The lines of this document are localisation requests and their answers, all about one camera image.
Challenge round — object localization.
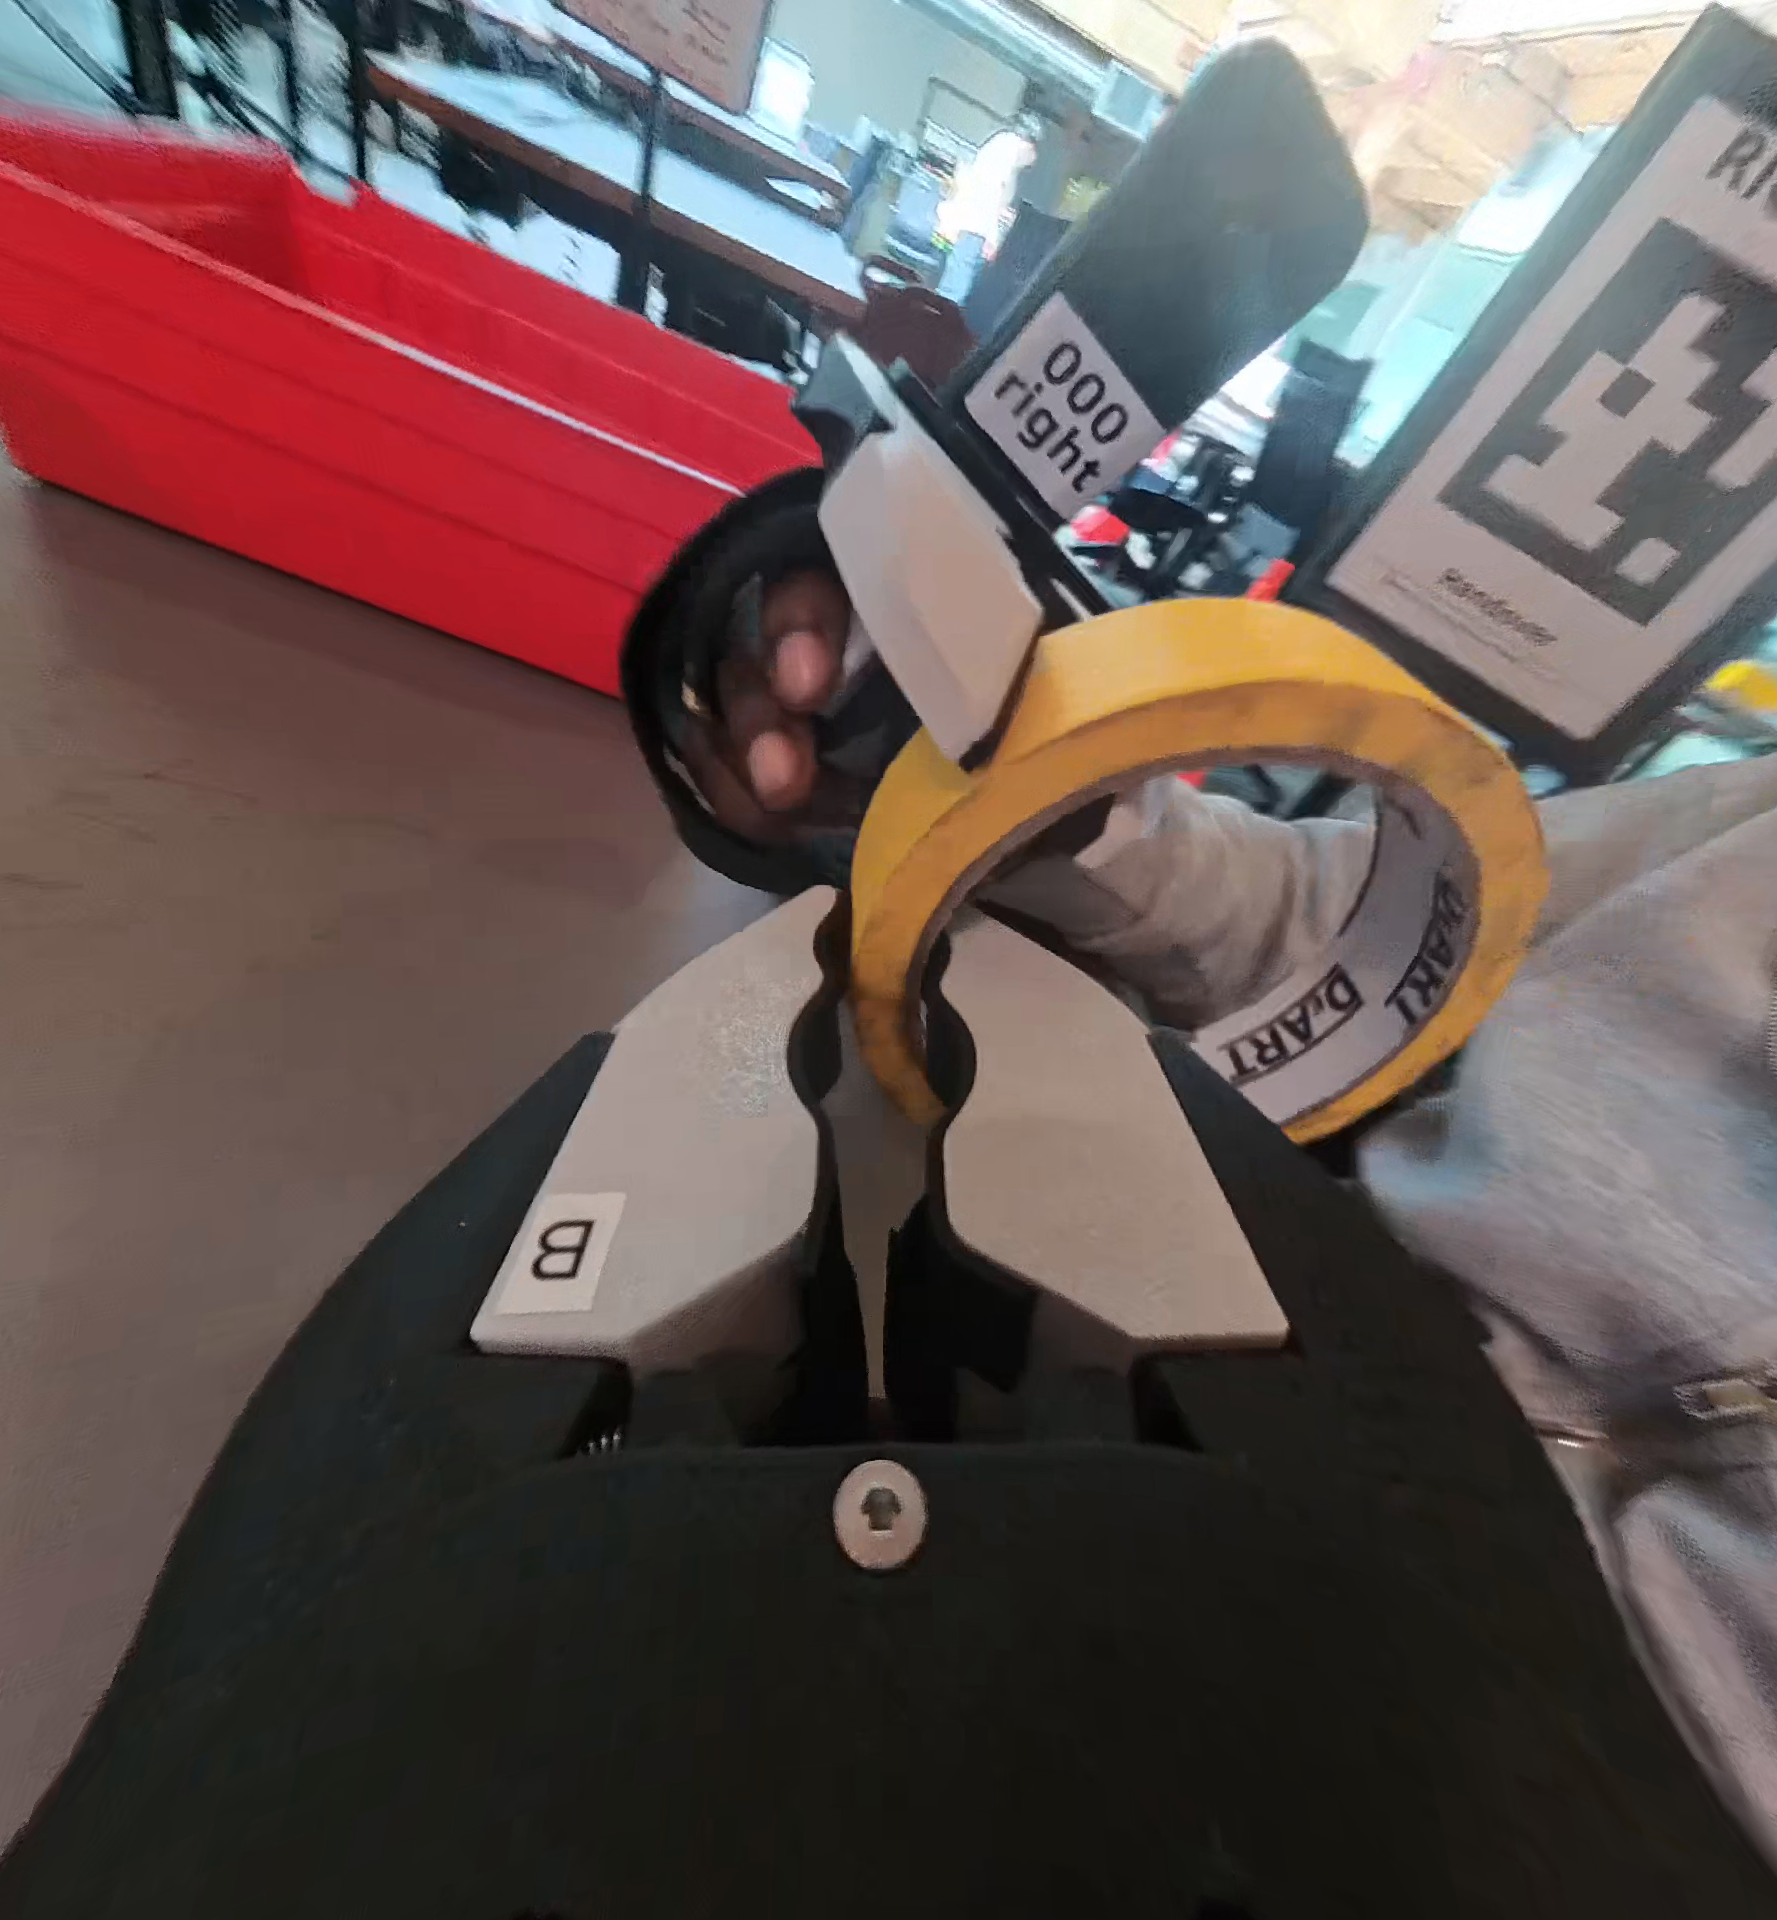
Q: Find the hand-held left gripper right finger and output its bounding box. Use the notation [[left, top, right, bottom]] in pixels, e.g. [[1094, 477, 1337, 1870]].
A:
[[926, 914, 1292, 1361]]

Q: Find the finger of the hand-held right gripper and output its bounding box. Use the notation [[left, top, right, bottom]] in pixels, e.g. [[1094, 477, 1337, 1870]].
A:
[[814, 428, 1050, 769]]

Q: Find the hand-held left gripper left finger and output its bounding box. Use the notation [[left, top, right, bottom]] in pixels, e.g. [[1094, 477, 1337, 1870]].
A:
[[472, 883, 847, 1361]]

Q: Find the yellow tape roll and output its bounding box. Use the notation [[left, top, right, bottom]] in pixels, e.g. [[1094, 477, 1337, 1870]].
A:
[[847, 599, 1554, 1145]]

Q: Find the red plastic bin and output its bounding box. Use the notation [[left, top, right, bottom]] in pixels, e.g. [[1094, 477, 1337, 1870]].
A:
[[0, 90, 830, 698]]

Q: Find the person's right forearm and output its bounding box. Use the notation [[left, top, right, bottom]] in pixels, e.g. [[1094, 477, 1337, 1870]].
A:
[[979, 779, 1389, 1039]]

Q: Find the wooden top desk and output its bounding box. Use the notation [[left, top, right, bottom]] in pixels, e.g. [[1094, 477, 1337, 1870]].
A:
[[370, 51, 871, 326]]

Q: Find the person's right hand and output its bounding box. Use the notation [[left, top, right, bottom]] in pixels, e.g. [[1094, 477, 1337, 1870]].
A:
[[709, 567, 858, 841]]

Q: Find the black white marker sign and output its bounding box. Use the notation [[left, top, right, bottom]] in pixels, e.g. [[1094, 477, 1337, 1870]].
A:
[[1294, 5, 1777, 782]]

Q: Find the grey board on stand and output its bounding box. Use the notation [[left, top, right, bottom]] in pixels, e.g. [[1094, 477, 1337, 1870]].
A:
[[551, 0, 779, 308]]

